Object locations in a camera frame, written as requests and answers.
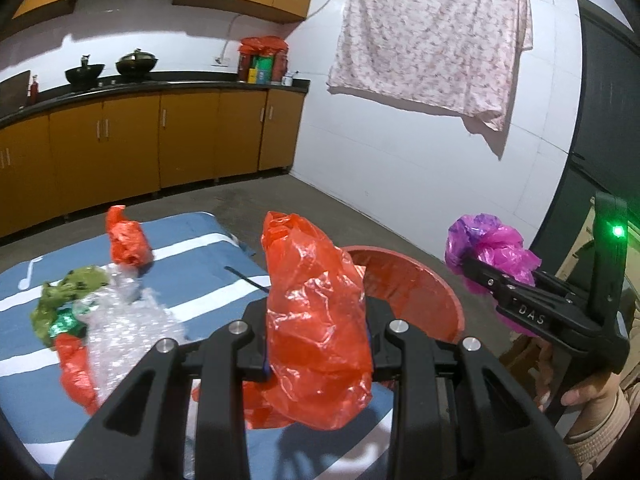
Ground blue white striped cloth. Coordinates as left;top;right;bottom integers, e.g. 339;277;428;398
0;211;401;480

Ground red bag of groceries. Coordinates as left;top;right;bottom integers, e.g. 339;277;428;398
237;36;290;85

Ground black kitchen countertop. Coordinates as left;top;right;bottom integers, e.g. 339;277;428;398
0;71;311;128

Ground green plastic bag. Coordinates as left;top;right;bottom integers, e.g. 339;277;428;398
29;266;112;352

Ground red plastic basin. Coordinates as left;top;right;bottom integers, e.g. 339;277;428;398
342;245;467;386

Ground small knotted red plastic bag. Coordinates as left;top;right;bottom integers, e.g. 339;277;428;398
105;205;155;268

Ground purple plastic bag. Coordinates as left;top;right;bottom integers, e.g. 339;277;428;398
445;213;542;335

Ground black wok with lid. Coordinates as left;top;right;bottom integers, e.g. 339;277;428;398
115;48;159;81

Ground clear bubble wrap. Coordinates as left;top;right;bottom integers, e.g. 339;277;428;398
75;262;190;408

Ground open black wok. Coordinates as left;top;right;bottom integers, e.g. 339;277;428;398
65;55;107;92

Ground dark grey door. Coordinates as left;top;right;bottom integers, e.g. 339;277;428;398
530;0;640;261

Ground brown cutting board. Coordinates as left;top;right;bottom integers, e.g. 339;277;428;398
0;70;32;116

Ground wooden lower kitchen cabinets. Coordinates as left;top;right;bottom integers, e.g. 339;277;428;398
0;87;307;241

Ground floral hanging cloth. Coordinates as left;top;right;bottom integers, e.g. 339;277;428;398
326;0;533;133

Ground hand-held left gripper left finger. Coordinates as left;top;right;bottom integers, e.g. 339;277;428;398
54;297;273;480

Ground white power cable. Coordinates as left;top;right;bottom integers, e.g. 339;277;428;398
221;12;243;61

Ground crumpled red plastic bag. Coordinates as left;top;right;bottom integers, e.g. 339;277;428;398
54;332;101;416

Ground person's right hand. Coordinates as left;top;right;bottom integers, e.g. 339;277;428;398
534;342;619;409

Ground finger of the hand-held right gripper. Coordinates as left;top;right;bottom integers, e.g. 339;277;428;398
534;269;593;311
459;254;596;342

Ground large red plastic bag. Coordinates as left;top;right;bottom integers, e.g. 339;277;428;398
192;211;375;431

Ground thin black stick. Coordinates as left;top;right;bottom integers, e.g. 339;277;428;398
224;266;271;292

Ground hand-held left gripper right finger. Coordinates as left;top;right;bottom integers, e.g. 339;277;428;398
365;296;583;480

